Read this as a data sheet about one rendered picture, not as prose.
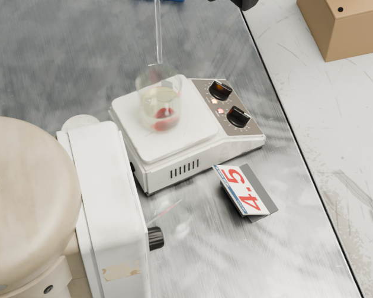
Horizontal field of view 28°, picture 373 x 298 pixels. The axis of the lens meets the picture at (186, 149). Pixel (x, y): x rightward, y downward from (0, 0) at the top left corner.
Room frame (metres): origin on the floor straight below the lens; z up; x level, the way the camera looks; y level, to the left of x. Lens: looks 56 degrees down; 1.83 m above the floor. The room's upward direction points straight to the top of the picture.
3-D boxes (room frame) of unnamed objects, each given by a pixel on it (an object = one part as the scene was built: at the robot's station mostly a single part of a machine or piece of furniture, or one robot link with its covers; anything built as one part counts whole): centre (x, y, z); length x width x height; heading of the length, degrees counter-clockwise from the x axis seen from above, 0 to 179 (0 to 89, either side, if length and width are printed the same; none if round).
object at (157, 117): (0.62, 0.04, 1.03); 0.07 x 0.06 x 0.08; 23
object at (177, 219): (0.51, 0.02, 0.91); 0.06 x 0.06 x 0.02
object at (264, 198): (0.55, -0.08, 0.92); 0.09 x 0.06 x 0.04; 28
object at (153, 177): (0.64, 0.01, 0.94); 0.22 x 0.13 x 0.08; 117
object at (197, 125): (0.63, 0.03, 0.98); 0.12 x 0.12 x 0.01; 27
